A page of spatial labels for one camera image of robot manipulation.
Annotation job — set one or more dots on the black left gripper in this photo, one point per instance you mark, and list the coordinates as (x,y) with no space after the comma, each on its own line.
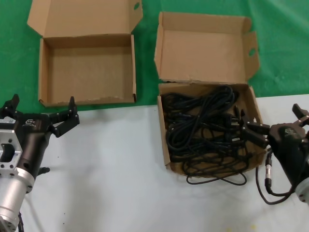
(33,135)

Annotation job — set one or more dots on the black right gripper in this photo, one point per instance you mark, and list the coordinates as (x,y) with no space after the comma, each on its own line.
(287,149)

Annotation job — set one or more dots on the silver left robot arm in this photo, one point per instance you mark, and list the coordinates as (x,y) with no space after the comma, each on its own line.
(12,193)

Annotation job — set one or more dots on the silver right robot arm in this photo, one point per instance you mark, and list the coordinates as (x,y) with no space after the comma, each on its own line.
(304,191)

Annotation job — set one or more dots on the open brown cardboard box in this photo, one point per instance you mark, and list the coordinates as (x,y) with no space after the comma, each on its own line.
(84,72)
(200,48)

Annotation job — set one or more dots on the green table cloth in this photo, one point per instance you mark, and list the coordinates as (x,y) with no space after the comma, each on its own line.
(14,60)

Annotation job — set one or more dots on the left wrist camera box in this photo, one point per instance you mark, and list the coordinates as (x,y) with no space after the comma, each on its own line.
(6,121)

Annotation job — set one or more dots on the silver left camera mount bracket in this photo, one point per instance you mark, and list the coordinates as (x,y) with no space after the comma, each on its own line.
(10,137)

